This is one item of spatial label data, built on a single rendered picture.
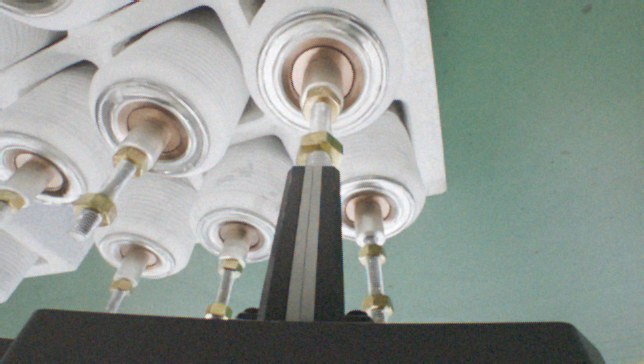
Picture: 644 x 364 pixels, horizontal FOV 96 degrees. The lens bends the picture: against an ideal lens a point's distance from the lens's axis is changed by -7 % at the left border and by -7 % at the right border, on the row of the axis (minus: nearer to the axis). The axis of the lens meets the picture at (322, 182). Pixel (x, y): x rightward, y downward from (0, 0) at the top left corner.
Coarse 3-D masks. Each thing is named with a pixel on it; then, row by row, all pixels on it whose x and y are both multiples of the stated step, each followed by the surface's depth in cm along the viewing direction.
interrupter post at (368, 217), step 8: (360, 208) 24; (368, 208) 24; (376, 208) 24; (360, 216) 24; (368, 216) 23; (376, 216) 23; (360, 224) 23; (368, 224) 23; (376, 224) 23; (360, 232) 23; (368, 232) 22; (376, 232) 22; (384, 232) 23; (360, 240) 23; (384, 240) 23
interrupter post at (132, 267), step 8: (128, 256) 29; (136, 256) 30; (144, 256) 30; (128, 264) 29; (136, 264) 29; (144, 264) 30; (120, 272) 28; (128, 272) 28; (136, 272) 29; (128, 280) 28; (136, 280) 29
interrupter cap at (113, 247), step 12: (108, 240) 29; (120, 240) 29; (132, 240) 29; (144, 240) 28; (108, 252) 30; (120, 252) 30; (156, 252) 30; (168, 252) 30; (120, 264) 31; (156, 264) 31; (168, 264) 31; (144, 276) 33; (156, 276) 33
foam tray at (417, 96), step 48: (144, 0) 22; (192, 0) 21; (240, 0) 22; (384, 0) 22; (48, 48) 24; (96, 48) 24; (240, 48) 24; (0, 96) 27; (432, 96) 26; (288, 144) 30; (432, 144) 29; (432, 192) 33
